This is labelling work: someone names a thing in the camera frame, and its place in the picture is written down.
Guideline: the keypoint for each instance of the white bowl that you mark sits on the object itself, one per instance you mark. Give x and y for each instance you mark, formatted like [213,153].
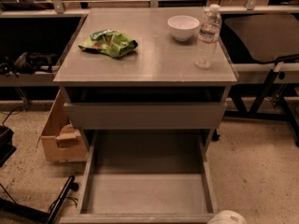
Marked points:
[182,27]

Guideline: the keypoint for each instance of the cardboard box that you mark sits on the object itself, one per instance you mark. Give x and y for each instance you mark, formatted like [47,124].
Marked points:
[60,140]

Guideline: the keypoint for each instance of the black chair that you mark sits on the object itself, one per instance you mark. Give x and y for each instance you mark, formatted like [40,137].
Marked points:
[264,50]

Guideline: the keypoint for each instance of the grey top drawer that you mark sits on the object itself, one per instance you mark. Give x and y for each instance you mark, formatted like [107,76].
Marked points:
[90,116]

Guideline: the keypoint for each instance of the grey drawer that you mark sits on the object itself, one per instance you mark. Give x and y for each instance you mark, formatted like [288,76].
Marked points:
[90,116]
[145,178]

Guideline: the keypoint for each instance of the black device at left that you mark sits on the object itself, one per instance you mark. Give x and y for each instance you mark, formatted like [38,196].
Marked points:
[6,146]

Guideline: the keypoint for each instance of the grey drawer cabinet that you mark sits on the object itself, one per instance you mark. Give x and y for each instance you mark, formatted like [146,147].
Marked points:
[160,70]

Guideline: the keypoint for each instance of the green chip bag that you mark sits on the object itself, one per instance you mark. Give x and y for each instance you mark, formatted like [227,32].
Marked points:
[112,43]

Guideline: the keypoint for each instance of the clear plastic water bottle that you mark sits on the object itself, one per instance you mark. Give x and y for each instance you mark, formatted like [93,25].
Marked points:
[208,37]

